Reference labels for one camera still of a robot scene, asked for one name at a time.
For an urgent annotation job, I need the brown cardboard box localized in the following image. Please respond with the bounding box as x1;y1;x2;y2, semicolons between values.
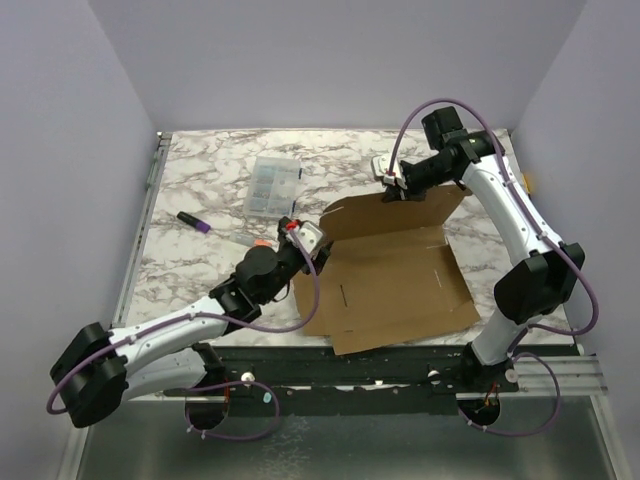
293;185;480;354

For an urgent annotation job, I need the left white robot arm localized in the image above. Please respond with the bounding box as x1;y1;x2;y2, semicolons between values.
46;217;332;428

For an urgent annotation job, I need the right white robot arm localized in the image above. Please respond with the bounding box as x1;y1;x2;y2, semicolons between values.
371;99;585;391

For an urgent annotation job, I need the clear plastic screw organizer box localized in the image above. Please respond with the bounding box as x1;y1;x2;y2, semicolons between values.
243;157;302;219

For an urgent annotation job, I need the orange capped marker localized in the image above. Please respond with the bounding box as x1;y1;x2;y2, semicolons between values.
229;232;272;247

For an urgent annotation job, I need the yellow tape piece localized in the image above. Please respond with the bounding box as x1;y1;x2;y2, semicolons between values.
522;173;534;193

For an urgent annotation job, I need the purple black highlighter marker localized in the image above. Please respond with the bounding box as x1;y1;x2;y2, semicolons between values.
176;211;211;234

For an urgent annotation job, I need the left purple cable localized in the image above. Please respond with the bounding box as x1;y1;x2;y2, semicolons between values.
45;229;322;442

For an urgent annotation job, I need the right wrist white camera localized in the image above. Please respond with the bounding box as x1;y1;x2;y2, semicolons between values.
370;156;403;186

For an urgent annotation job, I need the black metal base rail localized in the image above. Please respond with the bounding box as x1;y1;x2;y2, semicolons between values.
206;346;518;416

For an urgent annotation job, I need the aluminium side rail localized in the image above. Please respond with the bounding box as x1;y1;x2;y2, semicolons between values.
110;131;173;328

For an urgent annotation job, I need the aluminium front extrusion rail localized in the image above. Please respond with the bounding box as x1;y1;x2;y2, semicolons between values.
506;356;608;397

